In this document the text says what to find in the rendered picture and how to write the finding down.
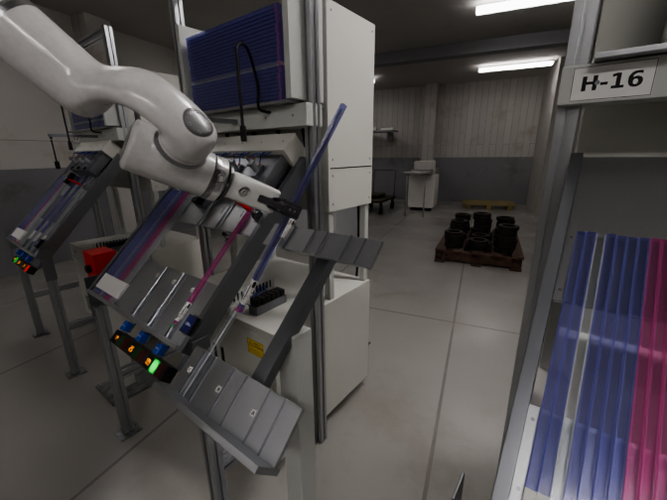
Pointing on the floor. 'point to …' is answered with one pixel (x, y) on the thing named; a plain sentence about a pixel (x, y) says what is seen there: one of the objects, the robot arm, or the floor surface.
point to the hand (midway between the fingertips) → (289, 208)
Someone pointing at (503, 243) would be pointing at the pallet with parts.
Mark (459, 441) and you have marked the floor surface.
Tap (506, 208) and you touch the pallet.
